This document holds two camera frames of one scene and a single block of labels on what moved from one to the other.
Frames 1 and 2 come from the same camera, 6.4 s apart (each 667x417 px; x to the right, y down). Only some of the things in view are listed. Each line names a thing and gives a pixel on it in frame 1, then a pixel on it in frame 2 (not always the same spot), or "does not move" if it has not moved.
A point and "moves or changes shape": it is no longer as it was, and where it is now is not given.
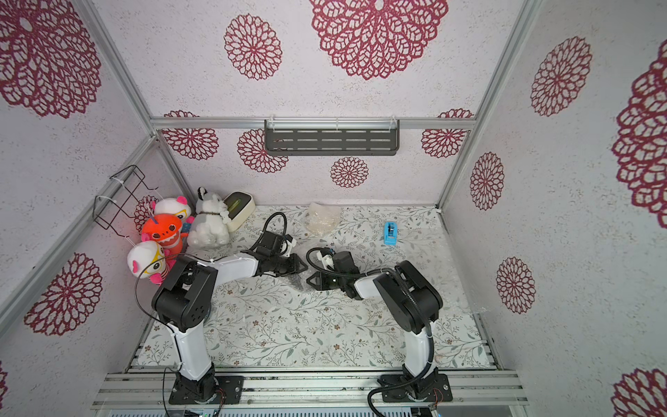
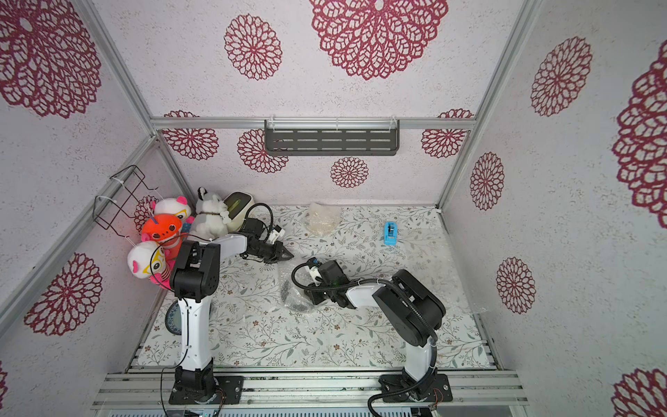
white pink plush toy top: (178, 207) does not move
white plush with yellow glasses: (147, 259) does not move
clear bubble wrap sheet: (321, 220) does not move
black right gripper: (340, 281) → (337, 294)
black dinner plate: (296, 282) moves or changes shape
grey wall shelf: (332, 137) does not move
